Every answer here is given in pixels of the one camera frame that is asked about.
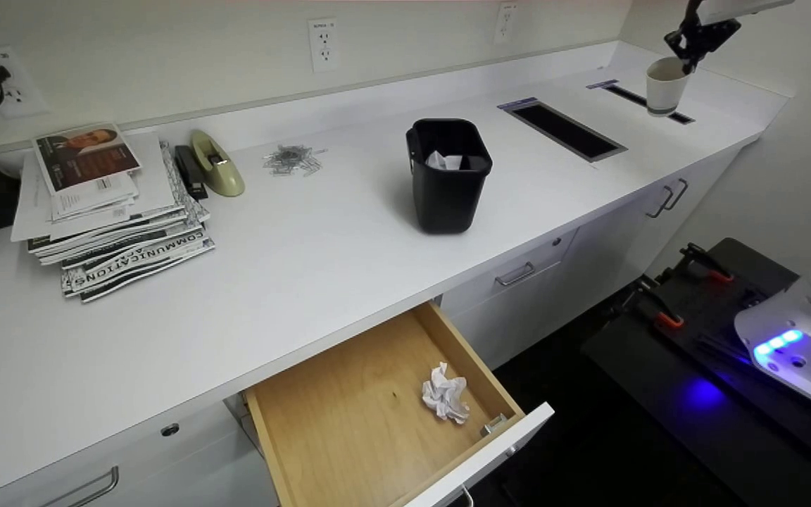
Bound cabinet door handle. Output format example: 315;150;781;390
666;177;689;211
645;187;672;221

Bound near counter trash slot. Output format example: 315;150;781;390
503;99;622;164

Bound left cabinet door handle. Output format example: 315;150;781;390
645;187;672;221

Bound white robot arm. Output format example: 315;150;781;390
665;0;791;59

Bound right wall power outlet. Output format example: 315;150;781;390
493;0;517;46

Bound black landfill trash bin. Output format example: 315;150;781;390
406;118;493;235

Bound middle wall power outlet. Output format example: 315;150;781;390
308;19;338;70

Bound right cabinet door handle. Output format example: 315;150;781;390
666;177;689;211

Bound crumpled paper in bin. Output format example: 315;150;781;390
424;150;462;173

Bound closed drawer handle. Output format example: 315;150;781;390
493;261;536;290

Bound crumpled paper in drawer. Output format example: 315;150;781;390
418;363;470;425

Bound black optical breadboard table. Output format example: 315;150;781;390
584;240;811;507

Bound red handled clamp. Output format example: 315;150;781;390
636;275;686;332
681;242;734;285

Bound white paper cup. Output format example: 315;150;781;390
648;57;686;116

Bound stack of magazines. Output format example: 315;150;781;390
11;123;213;302

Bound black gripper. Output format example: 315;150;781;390
665;0;741;59

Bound red handled clamp left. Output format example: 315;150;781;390
636;275;686;332

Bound red handled clamp right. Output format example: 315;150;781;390
681;242;734;285

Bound open wooden drawer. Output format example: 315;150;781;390
244;304;553;507

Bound black stapler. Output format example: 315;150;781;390
173;146;207;201

